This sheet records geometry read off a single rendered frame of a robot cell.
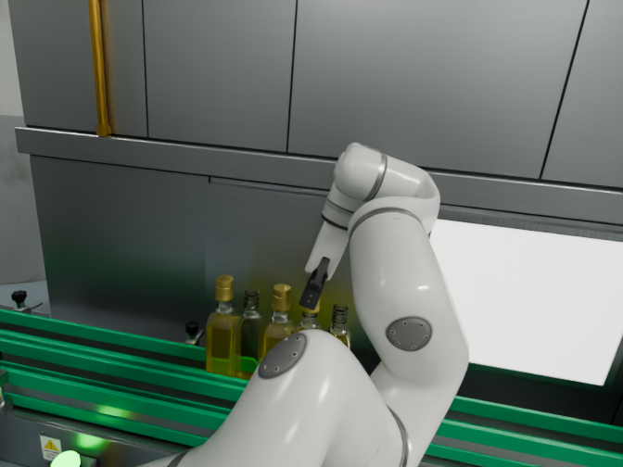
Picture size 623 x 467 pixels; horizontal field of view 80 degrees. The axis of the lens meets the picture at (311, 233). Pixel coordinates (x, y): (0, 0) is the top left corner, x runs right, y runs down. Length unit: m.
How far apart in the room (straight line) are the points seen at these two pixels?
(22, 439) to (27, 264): 2.85
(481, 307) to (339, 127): 0.47
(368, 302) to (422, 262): 0.06
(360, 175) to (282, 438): 0.37
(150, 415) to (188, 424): 0.07
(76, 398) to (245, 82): 0.69
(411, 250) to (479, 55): 0.53
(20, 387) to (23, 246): 2.82
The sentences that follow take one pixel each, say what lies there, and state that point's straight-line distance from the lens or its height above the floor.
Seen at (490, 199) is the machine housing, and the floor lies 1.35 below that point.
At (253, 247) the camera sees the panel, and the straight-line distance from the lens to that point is 0.84.
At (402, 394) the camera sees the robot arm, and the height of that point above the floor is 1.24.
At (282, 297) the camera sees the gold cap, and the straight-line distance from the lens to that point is 0.71.
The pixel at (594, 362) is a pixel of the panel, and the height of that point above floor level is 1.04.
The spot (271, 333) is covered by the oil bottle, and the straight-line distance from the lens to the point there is 0.74.
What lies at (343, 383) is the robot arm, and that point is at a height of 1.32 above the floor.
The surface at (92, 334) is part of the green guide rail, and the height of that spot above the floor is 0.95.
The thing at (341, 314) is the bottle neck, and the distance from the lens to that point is 0.70.
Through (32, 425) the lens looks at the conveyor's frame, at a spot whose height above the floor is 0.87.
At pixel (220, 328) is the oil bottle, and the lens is 0.77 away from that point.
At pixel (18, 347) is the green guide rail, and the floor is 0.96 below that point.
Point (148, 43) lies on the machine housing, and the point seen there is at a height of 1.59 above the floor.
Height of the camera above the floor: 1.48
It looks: 17 degrees down
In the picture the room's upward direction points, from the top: 5 degrees clockwise
